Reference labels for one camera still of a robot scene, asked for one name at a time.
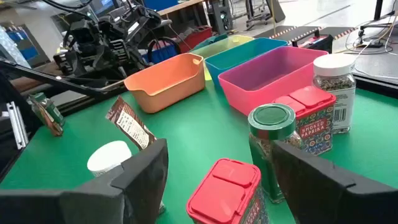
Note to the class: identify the pink plastic bin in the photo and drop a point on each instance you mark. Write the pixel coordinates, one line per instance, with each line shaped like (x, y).
(264, 90)

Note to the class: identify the blue crate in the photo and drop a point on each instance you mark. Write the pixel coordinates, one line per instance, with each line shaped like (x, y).
(161, 53)

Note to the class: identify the wooden desk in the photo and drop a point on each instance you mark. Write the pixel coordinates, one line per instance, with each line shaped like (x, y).
(177, 7)

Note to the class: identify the black computer tower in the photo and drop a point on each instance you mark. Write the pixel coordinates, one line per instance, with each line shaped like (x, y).
(222, 17)

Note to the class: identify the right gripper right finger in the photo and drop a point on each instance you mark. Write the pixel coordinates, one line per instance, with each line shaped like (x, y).
(326, 199)

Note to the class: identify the blue plastic bin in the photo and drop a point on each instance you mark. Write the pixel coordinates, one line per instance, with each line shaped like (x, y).
(239, 54)

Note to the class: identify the brown spice pouch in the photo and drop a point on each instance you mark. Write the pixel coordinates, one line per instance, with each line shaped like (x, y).
(132, 124)

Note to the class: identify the black table frame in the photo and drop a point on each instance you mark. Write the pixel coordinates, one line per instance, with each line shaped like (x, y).
(46, 77)

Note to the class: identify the orange plastic bin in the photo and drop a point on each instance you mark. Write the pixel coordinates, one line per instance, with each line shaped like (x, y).
(168, 90)

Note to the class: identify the red crate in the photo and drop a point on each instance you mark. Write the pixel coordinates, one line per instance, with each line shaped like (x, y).
(196, 37)

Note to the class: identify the silver metal bracket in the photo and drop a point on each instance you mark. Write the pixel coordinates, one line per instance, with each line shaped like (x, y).
(17, 124)

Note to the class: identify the red and black tool case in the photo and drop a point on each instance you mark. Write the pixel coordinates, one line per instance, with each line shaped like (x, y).
(311, 42)

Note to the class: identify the yellow-green plastic bin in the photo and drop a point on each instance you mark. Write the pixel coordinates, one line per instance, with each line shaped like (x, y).
(217, 46)

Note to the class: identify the green-lid spice jar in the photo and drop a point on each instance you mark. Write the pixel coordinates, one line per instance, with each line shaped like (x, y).
(53, 107)
(270, 124)

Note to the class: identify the white-lid spice jar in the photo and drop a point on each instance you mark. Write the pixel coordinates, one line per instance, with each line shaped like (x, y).
(107, 157)
(335, 90)

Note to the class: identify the red-lid smoked paprika tin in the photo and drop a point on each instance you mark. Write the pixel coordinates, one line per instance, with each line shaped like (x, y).
(314, 124)
(227, 189)

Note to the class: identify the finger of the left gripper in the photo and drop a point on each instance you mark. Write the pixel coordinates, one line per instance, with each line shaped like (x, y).
(118, 51)
(66, 63)

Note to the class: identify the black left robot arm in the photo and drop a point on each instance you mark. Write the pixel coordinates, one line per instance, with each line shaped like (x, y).
(136, 34)

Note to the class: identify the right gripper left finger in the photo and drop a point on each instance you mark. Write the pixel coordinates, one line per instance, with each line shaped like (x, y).
(93, 205)

